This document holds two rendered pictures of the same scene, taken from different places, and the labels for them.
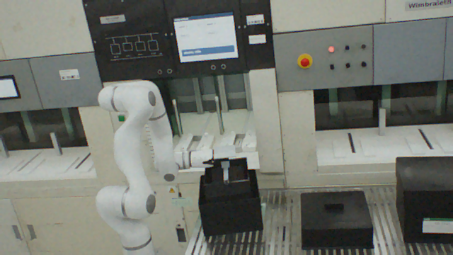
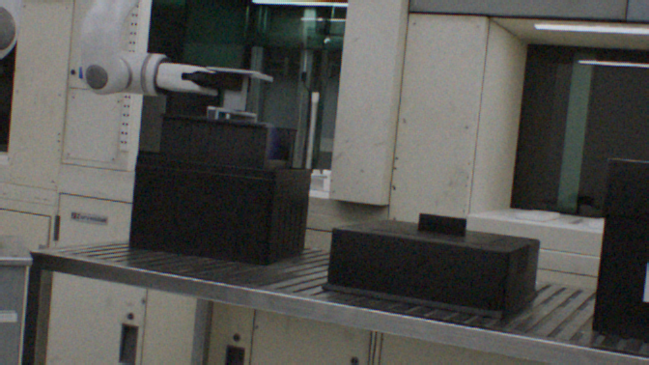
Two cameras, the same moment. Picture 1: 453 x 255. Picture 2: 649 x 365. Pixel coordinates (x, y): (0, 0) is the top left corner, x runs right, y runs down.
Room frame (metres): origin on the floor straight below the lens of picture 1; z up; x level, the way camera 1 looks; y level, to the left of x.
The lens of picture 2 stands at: (0.08, -0.52, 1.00)
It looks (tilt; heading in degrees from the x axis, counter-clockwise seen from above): 3 degrees down; 11
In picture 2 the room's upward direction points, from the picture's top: 6 degrees clockwise
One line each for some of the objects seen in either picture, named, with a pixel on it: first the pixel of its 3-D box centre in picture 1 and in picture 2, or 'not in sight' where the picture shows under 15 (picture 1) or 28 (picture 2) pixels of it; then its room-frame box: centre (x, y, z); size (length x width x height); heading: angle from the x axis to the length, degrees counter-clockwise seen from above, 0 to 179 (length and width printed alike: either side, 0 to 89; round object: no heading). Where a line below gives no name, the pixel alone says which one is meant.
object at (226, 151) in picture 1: (227, 181); (229, 152); (1.82, 0.03, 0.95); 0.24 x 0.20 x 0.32; 178
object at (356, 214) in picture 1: (334, 215); (438, 254); (1.62, -0.41, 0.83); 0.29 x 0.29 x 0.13; 79
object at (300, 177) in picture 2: (230, 201); (224, 206); (1.82, 0.03, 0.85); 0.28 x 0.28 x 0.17; 88
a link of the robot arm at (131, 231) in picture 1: (122, 214); not in sight; (1.49, 0.44, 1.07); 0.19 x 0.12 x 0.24; 68
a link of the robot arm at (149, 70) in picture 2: (187, 159); (157, 75); (1.83, 0.20, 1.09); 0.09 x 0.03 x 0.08; 178
